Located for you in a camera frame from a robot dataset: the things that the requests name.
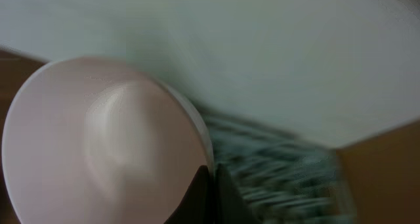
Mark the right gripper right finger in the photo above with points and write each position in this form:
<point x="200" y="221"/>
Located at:
<point x="230" y="206"/>

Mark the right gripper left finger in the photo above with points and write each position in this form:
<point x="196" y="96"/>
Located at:
<point x="196" y="206"/>

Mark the pink white bowl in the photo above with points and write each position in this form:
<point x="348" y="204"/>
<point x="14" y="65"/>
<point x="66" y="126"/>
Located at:
<point x="93" y="140"/>

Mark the grey dishwasher rack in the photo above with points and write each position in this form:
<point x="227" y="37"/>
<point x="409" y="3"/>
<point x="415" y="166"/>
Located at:
<point x="281" y="177"/>

